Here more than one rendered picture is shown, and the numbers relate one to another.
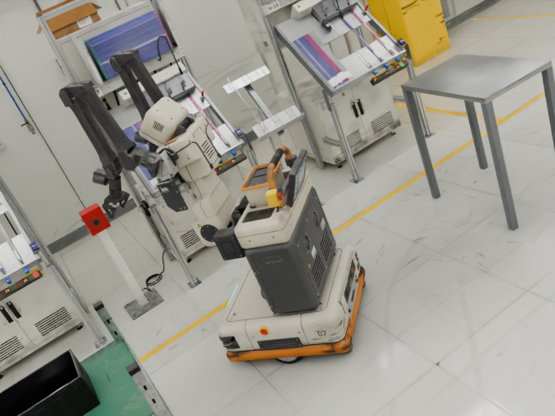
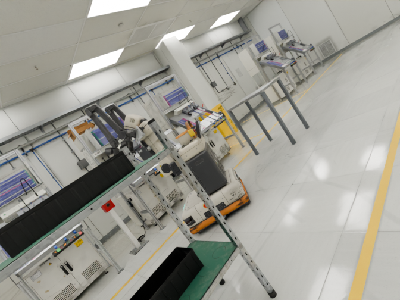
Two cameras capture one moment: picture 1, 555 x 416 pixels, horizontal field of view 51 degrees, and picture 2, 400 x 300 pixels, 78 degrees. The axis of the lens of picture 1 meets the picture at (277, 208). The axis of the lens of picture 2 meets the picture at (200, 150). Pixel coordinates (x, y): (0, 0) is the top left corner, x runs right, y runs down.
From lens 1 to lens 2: 121 cm
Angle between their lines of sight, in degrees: 25
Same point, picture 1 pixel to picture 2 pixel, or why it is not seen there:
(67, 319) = (99, 266)
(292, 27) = (176, 118)
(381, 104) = (220, 141)
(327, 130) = not seen: hidden behind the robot
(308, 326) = (225, 192)
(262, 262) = (194, 165)
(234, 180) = (168, 180)
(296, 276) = (212, 167)
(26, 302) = (75, 260)
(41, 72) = (70, 169)
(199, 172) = (155, 138)
